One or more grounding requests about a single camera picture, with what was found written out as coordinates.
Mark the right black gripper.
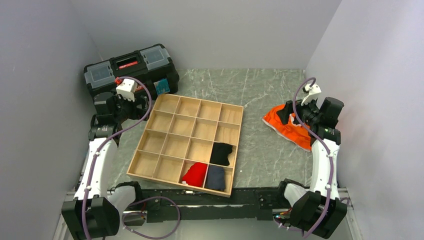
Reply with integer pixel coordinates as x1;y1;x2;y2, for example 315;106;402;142
276;94;321;126

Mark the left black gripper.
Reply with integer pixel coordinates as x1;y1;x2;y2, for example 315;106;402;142
112;89;152;124

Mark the orange underwear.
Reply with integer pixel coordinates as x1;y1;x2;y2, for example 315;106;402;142
262;104;312;152

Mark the wooden compartment tray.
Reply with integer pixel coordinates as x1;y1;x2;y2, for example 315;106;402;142
127;94;244;197

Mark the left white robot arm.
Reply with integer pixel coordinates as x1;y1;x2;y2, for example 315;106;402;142
61;91;150;240

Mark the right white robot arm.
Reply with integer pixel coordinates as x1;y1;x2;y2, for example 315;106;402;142
275;97;347;239

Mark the black rolled underwear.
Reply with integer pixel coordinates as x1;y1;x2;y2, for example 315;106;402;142
209;142;233;166

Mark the dark blue rolled underwear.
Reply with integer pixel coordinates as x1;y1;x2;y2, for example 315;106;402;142
205;165;226;192

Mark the red rolled underwear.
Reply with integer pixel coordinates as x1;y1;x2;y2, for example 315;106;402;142
181;162;208;188

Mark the black plastic toolbox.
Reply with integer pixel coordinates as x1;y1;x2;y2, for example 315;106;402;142
83;43;180;100

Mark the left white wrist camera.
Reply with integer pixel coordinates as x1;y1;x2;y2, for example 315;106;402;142
115;79;137;102

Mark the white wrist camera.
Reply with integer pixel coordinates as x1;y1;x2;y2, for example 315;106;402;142
115;79;137;102
301;83;322;106

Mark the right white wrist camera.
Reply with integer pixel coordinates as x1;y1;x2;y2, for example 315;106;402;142
301;83;322;106

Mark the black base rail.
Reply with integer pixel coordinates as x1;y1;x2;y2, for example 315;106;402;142
123;187;291;226

